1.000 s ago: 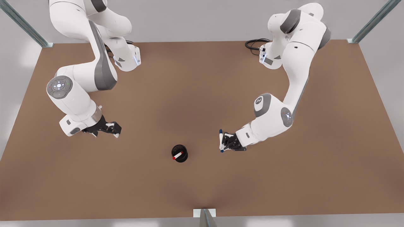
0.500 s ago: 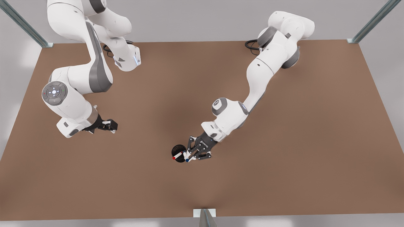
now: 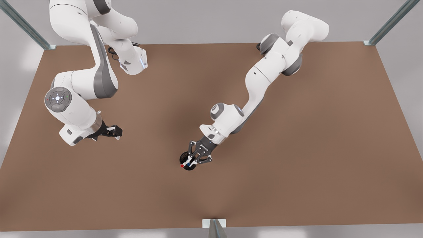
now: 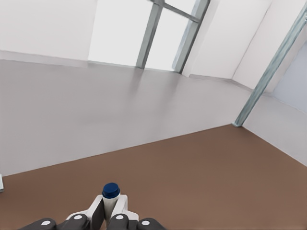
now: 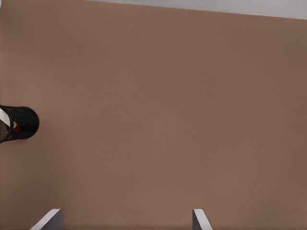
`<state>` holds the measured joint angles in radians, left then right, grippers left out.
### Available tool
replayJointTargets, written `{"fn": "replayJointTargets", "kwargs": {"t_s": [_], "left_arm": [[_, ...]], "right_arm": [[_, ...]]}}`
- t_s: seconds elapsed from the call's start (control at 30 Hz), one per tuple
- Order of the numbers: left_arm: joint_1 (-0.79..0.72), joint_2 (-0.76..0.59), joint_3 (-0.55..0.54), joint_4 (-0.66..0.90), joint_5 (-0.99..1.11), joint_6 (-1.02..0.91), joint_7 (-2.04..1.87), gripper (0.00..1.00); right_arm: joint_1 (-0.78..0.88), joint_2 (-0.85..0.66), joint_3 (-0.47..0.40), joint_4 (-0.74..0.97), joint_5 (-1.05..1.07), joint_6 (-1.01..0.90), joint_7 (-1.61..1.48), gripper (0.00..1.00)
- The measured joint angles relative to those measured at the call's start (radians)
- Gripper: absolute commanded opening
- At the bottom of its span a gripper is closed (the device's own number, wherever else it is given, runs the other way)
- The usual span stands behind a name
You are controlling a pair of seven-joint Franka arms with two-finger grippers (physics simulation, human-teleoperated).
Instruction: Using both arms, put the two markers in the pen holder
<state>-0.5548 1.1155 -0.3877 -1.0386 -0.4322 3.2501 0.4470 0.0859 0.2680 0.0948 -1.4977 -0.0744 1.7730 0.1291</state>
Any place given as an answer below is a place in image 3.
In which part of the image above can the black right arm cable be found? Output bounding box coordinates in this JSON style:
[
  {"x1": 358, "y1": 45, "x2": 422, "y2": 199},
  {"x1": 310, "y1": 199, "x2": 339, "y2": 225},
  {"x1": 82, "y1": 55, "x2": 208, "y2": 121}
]
[{"x1": 107, "y1": 42, "x2": 140, "y2": 62}]

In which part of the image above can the black round pen holder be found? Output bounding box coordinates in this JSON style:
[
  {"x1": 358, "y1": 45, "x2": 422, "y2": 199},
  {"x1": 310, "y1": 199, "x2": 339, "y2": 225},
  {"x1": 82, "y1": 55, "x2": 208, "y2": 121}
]
[{"x1": 179, "y1": 151, "x2": 197, "y2": 171}]

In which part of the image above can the silver frame post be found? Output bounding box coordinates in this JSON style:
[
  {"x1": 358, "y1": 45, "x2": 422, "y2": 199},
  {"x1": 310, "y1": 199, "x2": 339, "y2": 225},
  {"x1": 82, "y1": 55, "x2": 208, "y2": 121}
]
[
  {"x1": 202, "y1": 218, "x2": 228, "y2": 238},
  {"x1": 363, "y1": 0, "x2": 421, "y2": 46},
  {"x1": 0, "y1": 0, "x2": 56, "y2": 50}
]

